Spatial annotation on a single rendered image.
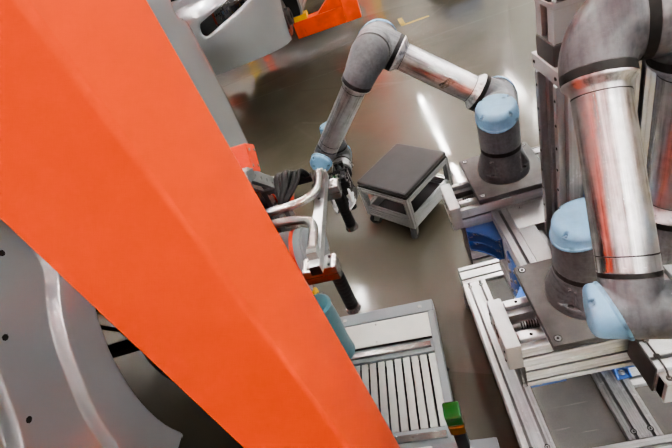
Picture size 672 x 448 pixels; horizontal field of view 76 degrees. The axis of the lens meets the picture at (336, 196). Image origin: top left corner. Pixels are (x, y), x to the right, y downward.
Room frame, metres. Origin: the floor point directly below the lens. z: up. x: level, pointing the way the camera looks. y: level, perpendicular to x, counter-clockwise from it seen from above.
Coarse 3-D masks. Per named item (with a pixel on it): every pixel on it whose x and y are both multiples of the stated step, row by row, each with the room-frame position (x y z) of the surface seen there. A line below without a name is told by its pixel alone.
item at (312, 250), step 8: (288, 216) 0.98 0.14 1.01; (296, 216) 0.96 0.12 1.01; (304, 216) 0.94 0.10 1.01; (280, 224) 0.97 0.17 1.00; (288, 224) 0.96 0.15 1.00; (296, 224) 0.95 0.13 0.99; (304, 224) 0.93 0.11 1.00; (312, 224) 0.90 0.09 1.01; (312, 232) 0.86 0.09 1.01; (312, 240) 0.84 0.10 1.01; (312, 248) 0.82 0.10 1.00; (312, 256) 0.80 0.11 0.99
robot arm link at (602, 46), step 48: (624, 0) 0.49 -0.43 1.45; (576, 48) 0.50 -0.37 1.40; (624, 48) 0.47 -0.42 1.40; (576, 96) 0.48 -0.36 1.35; (624, 96) 0.44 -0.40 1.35; (624, 144) 0.40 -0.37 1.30; (624, 192) 0.37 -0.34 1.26; (624, 240) 0.34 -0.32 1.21; (624, 288) 0.31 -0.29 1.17; (624, 336) 0.28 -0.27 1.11
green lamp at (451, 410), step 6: (444, 402) 0.52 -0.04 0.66; (450, 402) 0.51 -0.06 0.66; (456, 402) 0.51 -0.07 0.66; (444, 408) 0.51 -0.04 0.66; (450, 408) 0.50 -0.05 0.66; (456, 408) 0.50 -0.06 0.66; (444, 414) 0.49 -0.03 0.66; (450, 414) 0.49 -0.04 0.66; (456, 414) 0.48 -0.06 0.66; (450, 420) 0.48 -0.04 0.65; (456, 420) 0.48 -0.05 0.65; (462, 420) 0.48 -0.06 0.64
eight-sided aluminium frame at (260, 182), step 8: (248, 168) 1.14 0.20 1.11; (248, 176) 1.10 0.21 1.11; (256, 176) 1.16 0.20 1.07; (264, 176) 1.21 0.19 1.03; (272, 176) 1.27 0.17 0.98; (256, 184) 1.16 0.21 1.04; (264, 184) 1.18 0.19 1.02; (272, 184) 1.24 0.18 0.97; (264, 192) 1.26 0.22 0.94; (272, 192) 1.26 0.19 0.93; (272, 200) 1.28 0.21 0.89; (280, 216) 1.27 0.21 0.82; (312, 288) 1.11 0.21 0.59
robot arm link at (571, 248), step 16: (560, 208) 0.59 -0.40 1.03; (576, 208) 0.57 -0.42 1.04; (560, 224) 0.55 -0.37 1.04; (576, 224) 0.53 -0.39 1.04; (560, 240) 0.53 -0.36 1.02; (576, 240) 0.50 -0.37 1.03; (560, 256) 0.53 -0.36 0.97; (576, 256) 0.50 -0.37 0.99; (592, 256) 0.49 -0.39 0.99; (560, 272) 0.53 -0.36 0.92; (576, 272) 0.50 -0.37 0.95; (592, 272) 0.49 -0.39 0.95
